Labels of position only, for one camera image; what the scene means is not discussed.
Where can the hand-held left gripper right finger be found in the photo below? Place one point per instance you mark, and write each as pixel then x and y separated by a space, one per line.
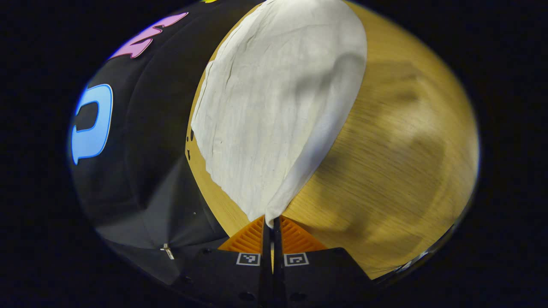
pixel 277 244

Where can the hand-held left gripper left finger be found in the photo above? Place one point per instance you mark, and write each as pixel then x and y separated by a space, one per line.
pixel 266 244

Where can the white jeans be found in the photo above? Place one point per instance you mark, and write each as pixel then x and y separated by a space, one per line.
pixel 274 107

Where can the silver metal clip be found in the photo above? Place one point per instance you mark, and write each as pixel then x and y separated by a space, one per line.
pixel 167 251

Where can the black backdrop cloth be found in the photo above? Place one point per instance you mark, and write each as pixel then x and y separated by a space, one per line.
pixel 158 149

